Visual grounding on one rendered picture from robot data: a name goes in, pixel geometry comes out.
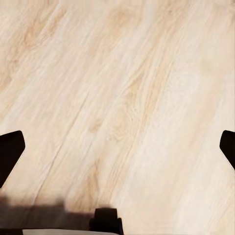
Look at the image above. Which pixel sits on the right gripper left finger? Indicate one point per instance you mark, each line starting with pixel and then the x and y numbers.
pixel 11 147

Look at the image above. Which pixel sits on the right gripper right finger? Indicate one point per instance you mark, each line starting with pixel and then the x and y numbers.
pixel 227 146

